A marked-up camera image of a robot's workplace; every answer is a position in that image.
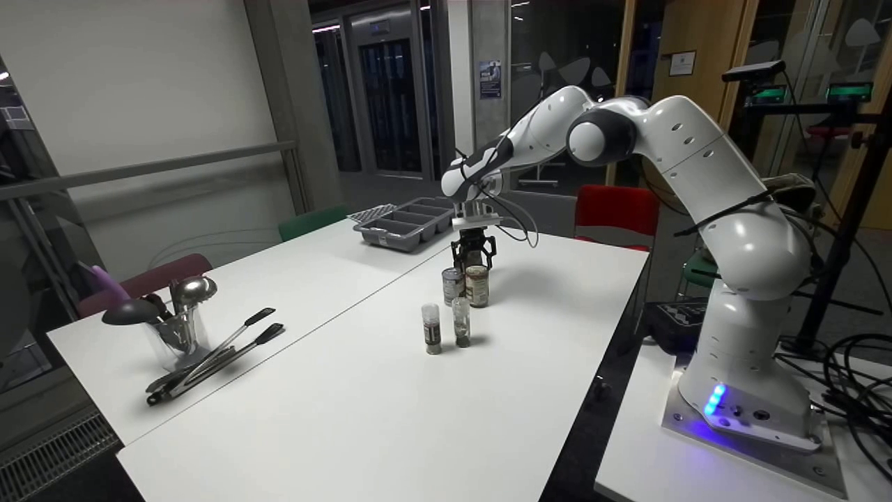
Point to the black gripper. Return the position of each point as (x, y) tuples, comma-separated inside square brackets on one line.
[(472, 240)]

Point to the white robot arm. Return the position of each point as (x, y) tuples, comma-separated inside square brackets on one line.
[(763, 257)]

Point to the right spice shaker jar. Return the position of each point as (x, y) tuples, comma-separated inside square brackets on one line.
[(462, 321)]

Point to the spice shaker jar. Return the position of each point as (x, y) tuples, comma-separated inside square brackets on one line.
[(462, 321), (430, 317)]

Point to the grey cutlery tray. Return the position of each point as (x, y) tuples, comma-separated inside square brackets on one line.
[(405, 226)]

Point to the left spice shaker jar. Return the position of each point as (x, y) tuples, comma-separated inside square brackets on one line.
[(430, 317)]

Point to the red chair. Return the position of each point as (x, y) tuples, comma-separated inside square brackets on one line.
[(617, 208)]

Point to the green chair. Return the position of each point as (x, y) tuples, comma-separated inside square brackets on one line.
[(312, 222)]

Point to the black metal tongs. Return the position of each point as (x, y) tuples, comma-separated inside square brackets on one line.
[(178, 384)]

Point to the silver spoon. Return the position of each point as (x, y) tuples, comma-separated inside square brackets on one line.
[(192, 293)]

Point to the glass utensil holder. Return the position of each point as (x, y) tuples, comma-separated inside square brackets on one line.
[(181, 339)]

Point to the black ladle spoon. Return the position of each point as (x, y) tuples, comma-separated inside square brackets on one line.
[(139, 310)]

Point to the purple utensil handle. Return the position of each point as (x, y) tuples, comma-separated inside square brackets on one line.
[(108, 289)]

